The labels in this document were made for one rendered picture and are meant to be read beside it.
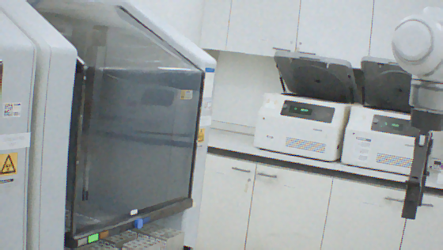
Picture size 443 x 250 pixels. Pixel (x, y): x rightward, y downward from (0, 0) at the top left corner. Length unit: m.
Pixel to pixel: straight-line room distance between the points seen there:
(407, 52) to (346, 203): 2.62
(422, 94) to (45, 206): 0.84
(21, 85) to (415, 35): 0.76
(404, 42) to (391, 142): 2.49
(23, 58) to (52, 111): 0.16
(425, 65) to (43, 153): 0.80
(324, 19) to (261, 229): 1.44
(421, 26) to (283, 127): 2.69
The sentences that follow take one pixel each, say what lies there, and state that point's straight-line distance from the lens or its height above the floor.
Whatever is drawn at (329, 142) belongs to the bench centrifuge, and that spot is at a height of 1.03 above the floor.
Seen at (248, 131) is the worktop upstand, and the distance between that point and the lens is 4.32.
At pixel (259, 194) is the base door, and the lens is 3.67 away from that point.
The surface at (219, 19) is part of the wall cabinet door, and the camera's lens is 4.07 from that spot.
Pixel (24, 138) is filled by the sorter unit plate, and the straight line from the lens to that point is 1.19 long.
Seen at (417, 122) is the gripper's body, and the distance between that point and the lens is 1.14.
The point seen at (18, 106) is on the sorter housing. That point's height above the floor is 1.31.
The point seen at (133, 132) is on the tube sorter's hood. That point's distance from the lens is 1.49.
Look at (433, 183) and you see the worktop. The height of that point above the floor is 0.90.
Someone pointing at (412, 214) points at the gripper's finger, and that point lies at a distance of 1.12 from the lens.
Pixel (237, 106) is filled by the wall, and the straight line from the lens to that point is 4.36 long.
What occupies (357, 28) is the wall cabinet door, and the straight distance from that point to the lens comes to 3.74.
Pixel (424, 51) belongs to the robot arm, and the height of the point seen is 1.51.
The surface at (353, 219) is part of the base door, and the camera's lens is 3.51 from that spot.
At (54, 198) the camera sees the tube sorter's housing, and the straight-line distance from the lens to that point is 1.30.
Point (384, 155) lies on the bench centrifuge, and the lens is 3.42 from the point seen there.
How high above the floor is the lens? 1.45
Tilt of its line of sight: 7 degrees down
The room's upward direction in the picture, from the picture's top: 7 degrees clockwise
